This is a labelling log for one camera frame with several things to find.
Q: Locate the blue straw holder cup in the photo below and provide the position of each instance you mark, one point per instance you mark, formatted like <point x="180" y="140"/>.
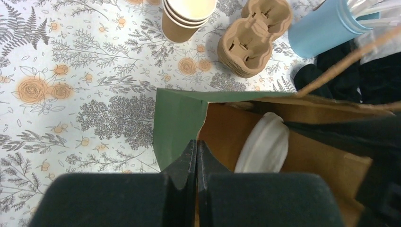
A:
<point x="325" y="28"/>

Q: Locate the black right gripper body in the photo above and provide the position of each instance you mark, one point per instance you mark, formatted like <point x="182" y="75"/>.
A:
<point x="360" y="160"/>

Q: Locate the stack of brown paper cups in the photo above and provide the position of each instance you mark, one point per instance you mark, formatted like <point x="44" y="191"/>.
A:
<point x="182" y="18"/>

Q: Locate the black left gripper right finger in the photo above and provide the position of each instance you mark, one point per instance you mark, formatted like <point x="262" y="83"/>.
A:
<point x="207" y="164"/>

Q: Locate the green brown paper bag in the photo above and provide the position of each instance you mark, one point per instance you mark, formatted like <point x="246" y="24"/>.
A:
<point x="224" y="119"/>

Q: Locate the white wrapped straws bundle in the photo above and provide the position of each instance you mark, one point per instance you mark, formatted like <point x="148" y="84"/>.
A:
<point x="372" y="11"/>

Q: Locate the floral table mat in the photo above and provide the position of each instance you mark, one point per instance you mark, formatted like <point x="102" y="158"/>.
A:
<point x="78" y="80"/>

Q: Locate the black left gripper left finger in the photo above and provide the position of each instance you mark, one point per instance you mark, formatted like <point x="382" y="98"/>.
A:
<point x="179" y="210"/>

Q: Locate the black cloth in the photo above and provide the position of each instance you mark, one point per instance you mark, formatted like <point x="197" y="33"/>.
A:
<point x="375" y="82"/>

